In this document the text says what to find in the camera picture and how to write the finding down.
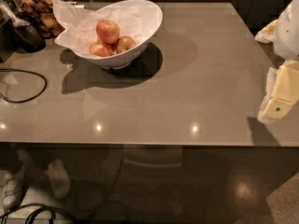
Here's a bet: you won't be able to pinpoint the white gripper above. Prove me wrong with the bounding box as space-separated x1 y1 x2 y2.
255 0 299 124

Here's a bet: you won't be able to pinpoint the red apple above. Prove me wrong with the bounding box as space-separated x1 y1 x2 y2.
115 35 136 54
89 42 113 57
96 20 121 44

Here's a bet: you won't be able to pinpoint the white ceramic bowl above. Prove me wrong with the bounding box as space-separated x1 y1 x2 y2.
72 0 163 69

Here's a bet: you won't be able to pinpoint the white crumpled paper liner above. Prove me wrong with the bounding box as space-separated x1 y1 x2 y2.
53 0 142 59

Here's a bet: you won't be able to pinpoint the glass jar of snacks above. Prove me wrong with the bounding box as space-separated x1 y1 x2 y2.
13 0 64 38

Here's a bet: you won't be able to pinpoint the white shoe right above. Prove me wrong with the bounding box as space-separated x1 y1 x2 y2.
46 160 70 200

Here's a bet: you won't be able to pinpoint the white shoe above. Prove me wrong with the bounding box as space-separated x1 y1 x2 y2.
46 160 70 200
2 166 25 210

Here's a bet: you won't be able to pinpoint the black round appliance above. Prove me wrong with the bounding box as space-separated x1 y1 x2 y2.
13 25 46 53

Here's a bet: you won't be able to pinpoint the white shoe left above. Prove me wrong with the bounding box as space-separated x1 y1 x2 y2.
2 166 25 210

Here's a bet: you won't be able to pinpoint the black cable on table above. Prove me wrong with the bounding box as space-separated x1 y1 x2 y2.
0 68 48 105

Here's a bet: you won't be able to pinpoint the black cables on floor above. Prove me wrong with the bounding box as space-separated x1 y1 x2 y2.
0 203 76 224

